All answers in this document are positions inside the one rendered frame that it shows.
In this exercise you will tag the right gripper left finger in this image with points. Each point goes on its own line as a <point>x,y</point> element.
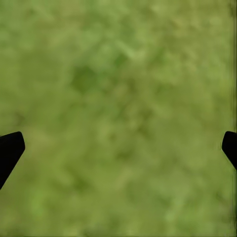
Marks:
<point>12,147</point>

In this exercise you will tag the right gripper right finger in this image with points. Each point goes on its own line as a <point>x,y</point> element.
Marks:
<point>229,146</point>

